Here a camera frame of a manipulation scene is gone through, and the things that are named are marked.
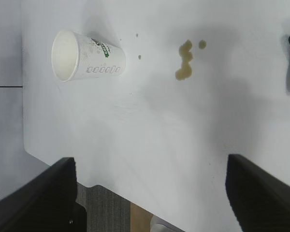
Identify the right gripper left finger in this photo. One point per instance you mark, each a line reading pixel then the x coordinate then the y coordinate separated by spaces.
pixel 38 205

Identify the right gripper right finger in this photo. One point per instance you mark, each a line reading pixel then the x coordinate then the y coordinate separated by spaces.
pixel 263 203

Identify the white paper coffee cup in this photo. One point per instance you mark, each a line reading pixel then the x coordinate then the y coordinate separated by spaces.
pixel 91 60

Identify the brown wooden board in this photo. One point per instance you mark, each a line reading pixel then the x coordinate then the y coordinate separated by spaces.
pixel 140 220

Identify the brown coffee puddle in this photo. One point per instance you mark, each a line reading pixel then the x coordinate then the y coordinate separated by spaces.
pixel 183 72

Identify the round coffee drop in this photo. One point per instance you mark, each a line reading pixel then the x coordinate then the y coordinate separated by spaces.
pixel 202 44

